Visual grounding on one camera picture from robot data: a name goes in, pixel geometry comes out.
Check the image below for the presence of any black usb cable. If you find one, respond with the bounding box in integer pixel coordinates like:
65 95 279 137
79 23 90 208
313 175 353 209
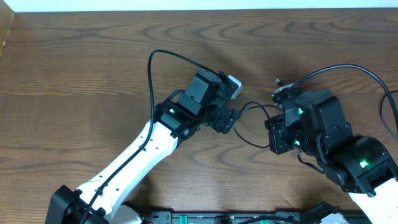
231 101 284 149
379 90 398 141

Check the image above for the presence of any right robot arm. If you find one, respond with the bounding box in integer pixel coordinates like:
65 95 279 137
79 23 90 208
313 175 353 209
265 89 397 223

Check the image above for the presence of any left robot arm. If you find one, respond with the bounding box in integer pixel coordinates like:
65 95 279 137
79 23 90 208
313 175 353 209
45 69 243 223

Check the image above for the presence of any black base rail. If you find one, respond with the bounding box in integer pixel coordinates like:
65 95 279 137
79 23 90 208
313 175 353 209
124 201 371 224

